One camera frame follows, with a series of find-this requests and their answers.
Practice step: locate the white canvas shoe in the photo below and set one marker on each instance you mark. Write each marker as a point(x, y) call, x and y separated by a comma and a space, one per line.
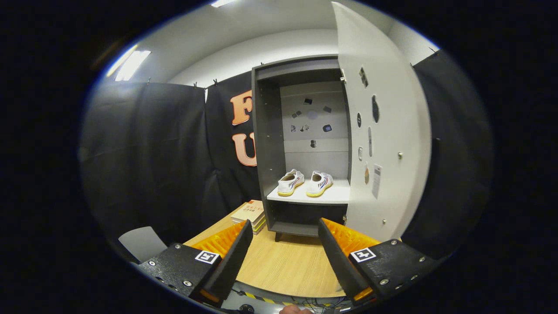
point(319, 183)
point(290, 183)

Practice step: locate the beige book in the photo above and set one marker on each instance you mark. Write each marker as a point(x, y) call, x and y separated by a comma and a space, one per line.
point(260, 229)

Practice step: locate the row of black cloth clips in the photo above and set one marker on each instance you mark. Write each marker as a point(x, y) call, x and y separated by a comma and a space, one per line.
point(215, 82)

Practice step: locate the yellow and black hazard tape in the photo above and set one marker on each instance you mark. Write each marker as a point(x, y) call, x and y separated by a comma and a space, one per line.
point(261, 298)

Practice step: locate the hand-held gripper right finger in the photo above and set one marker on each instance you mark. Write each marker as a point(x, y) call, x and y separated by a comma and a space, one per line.
point(340, 266)

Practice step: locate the black backdrop cloth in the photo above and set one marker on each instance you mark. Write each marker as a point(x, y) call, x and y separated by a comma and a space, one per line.
point(152, 152)

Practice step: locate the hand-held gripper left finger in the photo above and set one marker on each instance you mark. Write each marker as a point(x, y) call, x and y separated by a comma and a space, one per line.
point(231, 266)

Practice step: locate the rectangular ceiling light panel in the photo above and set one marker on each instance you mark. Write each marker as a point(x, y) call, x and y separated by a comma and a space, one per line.
point(220, 2)

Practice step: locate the beige shoe cabinet door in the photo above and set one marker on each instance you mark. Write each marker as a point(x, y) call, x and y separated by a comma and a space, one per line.
point(392, 109)

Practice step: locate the pink cover book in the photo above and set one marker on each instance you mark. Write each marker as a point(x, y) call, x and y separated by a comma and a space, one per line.
point(249, 211)

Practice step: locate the long ceiling light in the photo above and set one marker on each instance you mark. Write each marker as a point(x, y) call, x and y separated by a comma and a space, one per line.
point(130, 65)

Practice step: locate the dark grey shoe cabinet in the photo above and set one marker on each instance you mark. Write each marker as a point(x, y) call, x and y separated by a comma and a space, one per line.
point(267, 152)

